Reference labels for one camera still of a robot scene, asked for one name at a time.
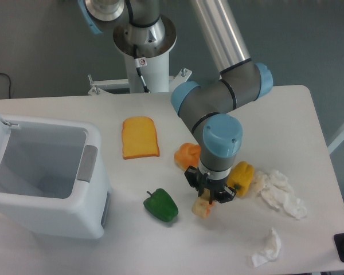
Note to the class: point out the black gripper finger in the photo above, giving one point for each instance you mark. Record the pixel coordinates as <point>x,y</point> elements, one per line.
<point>193,177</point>
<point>225,195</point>

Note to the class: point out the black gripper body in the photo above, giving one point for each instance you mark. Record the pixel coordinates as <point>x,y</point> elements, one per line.
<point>214,180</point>

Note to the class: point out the rectangular toasted bread block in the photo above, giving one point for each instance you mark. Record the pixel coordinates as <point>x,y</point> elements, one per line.
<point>202,206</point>

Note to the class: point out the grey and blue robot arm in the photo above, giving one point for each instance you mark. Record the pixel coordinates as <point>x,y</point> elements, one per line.
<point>145,37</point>

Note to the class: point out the round knotted bread roll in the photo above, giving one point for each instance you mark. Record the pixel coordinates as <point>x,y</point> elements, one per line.
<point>187,155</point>

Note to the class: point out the toast slice bread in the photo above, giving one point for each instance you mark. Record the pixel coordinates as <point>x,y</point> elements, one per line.
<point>139,138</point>

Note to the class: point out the yellow bell pepper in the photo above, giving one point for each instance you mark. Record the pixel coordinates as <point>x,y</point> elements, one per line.
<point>240,178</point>

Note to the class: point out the green bell pepper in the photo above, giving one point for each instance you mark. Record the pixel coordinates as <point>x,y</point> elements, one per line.
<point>161,205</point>

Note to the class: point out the large crumpled white tissue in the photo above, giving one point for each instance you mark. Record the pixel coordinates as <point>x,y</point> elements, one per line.
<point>276,191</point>

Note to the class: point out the small crumpled white tissue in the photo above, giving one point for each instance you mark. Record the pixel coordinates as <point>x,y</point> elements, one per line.
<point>270,251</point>

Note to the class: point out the white plastic trash bin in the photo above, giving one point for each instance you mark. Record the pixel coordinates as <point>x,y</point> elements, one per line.
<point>52,176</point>

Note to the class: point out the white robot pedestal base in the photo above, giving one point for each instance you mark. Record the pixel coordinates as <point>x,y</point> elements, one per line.
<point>154,72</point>

